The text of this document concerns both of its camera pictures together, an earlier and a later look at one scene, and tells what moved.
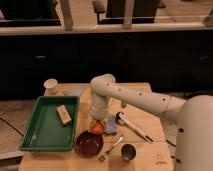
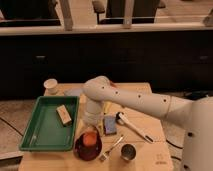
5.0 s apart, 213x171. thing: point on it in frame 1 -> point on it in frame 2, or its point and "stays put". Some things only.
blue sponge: [111, 125] stays put
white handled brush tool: [122, 118] stays put
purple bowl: [88, 145] stays put
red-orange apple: [97, 128] -> [90, 138]
